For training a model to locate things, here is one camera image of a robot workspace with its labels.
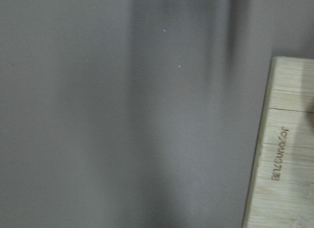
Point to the bamboo cutting board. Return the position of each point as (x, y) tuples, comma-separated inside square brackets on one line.
[(281, 193)]

